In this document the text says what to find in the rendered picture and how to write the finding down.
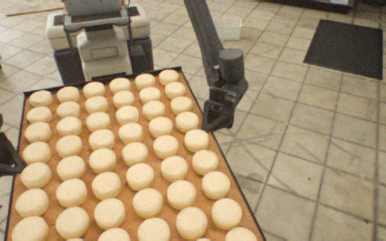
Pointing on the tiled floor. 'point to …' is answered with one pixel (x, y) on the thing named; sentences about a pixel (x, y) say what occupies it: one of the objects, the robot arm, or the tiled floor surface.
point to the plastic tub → (228, 28)
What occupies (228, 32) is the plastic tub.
